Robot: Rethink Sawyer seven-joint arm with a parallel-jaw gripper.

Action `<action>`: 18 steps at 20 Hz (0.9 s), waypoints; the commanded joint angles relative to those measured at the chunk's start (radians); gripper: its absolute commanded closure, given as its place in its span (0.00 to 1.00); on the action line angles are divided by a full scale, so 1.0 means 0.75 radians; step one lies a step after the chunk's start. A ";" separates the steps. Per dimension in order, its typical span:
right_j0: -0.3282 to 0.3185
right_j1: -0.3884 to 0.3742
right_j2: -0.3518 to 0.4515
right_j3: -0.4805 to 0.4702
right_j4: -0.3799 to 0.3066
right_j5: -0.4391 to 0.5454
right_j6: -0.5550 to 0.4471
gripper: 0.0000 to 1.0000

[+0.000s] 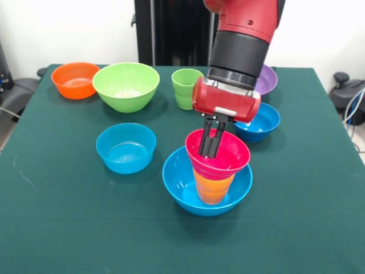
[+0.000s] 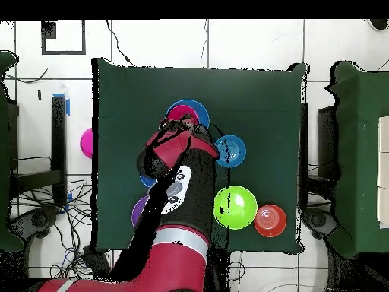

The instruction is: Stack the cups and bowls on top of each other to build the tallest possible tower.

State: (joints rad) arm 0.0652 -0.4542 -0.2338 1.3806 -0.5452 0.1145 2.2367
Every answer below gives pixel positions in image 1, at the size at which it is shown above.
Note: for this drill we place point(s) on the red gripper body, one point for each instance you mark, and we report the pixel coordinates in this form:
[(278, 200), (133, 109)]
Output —
[(225, 101)]

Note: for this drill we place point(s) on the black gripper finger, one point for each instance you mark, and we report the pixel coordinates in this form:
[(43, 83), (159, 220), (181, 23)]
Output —
[(216, 142), (204, 142)]

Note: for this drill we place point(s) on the small pink bowl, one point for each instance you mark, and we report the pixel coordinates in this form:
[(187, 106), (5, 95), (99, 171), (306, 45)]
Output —
[(231, 160)]

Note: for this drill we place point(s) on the orange cup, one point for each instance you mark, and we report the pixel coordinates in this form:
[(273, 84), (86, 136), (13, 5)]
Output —
[(214, 188)]

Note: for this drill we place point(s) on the large light blue bowl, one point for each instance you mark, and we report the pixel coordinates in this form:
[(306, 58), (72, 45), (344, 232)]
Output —
[(176, 182)]

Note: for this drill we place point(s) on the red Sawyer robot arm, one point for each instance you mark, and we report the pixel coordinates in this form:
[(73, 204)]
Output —
[(242, 42)]

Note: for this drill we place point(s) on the green cup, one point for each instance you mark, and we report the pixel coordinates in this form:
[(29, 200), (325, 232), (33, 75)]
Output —
[(182, 91)]

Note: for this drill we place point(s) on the large purple bowl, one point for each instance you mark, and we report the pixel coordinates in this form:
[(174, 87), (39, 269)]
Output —
[(269, 82)]

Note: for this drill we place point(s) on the small dark blue bowl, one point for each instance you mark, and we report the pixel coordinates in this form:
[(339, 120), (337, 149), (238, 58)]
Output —
[(265, 128)]

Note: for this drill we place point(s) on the small light blue bowl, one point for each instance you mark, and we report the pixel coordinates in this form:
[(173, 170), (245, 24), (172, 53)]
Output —
[(125, 162)]

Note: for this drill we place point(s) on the large green bowl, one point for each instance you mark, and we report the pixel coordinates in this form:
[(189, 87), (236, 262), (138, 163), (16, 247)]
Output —
[(125, 100)]

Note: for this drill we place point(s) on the dark green table cloth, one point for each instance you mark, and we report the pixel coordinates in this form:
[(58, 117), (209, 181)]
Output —
[(182, 242)]

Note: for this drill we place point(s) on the orange bowl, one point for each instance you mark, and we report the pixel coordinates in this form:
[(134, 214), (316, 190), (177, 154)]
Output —
[(75, 88)]

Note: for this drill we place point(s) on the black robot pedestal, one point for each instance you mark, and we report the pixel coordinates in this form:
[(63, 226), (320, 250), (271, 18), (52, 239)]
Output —
[(176, 28)]

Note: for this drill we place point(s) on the black pedestal leg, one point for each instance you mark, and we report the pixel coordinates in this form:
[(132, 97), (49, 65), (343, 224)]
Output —
[(22, 88), (342, 94)]

